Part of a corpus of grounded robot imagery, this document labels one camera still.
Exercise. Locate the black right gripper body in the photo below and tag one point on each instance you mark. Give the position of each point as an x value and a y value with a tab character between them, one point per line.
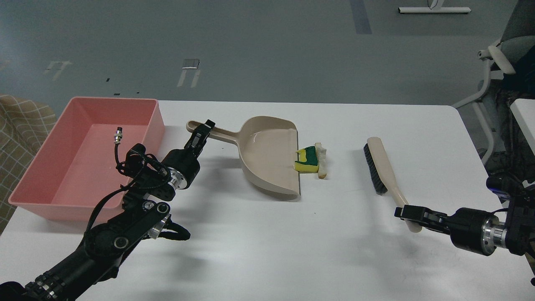
470	230

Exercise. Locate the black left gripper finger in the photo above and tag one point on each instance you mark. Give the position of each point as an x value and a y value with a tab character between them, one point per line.
190	145
203	132

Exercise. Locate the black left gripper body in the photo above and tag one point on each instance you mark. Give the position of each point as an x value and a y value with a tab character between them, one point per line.
183	165

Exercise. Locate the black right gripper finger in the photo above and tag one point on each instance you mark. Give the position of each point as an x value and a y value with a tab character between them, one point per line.
432	222
412	210

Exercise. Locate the beige hand brush black bristles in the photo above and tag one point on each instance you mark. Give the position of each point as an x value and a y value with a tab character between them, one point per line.
381	172

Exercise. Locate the beige plastic dustpan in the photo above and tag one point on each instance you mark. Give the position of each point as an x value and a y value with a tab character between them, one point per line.
267	148

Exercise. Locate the yellow green sponge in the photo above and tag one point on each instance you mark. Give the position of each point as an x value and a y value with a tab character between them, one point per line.
307	160

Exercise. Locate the white foam piece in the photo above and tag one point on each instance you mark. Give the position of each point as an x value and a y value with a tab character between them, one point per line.
321	154

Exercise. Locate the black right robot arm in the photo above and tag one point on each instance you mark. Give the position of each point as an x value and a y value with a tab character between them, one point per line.
516	232

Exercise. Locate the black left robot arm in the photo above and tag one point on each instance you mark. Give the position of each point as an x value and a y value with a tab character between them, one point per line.
137	211

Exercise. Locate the pink plastic bin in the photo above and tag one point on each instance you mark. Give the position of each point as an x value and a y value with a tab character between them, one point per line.
75	167

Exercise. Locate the white office chair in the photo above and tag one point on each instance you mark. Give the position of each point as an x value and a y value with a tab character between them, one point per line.
499	59

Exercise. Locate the beige checkered cloth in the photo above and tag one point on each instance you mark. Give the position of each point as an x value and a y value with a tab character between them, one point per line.
24	126

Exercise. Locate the white bar on floor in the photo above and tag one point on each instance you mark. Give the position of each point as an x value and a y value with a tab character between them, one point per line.
426	10

